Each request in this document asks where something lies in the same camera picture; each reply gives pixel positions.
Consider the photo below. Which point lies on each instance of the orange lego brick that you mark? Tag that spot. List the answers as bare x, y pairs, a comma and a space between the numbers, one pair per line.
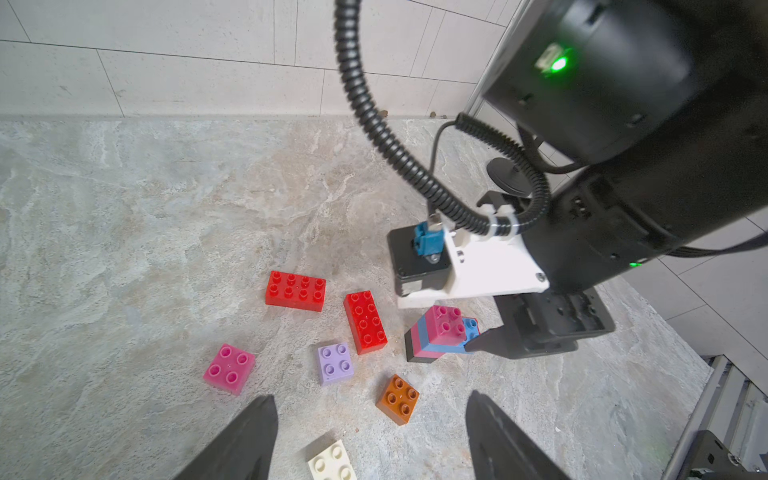
398, 400

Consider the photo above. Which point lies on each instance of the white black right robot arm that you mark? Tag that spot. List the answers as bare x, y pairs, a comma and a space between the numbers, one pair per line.
661, 108

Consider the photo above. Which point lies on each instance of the pink and black lego brick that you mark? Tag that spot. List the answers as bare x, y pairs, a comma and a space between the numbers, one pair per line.
415, 353

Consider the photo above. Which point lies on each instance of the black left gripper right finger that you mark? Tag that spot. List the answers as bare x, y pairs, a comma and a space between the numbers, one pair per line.
500, 449

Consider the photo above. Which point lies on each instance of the lilac lego brick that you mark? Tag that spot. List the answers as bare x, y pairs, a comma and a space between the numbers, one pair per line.
334, 363

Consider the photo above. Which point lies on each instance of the magenta lego brick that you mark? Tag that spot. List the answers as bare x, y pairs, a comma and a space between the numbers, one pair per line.
445, 326

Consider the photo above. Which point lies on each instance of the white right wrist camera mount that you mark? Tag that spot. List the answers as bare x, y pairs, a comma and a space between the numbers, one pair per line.
436, 261

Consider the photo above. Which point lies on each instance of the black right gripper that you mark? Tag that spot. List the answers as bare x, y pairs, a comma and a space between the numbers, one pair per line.
543, 324

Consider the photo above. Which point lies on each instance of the long red lego brick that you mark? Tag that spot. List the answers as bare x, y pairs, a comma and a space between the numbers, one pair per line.
365, 322
295, 291

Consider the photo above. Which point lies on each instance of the cream lego brick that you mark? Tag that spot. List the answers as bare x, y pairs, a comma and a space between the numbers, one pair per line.
332, 463

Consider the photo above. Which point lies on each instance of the aluminium rail frame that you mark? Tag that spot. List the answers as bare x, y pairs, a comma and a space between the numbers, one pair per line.
726, 435

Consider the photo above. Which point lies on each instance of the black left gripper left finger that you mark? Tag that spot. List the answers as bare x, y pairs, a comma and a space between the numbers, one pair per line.
243, 449

